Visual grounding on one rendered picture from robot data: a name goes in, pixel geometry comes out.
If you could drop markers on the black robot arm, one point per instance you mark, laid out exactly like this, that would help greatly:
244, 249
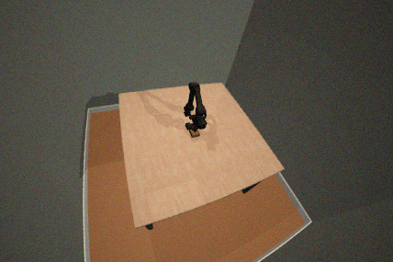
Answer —
200, 108

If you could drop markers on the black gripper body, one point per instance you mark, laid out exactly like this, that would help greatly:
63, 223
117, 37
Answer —
194, 124

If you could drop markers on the brown square block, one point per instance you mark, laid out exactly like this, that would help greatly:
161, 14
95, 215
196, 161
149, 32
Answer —
194, 134

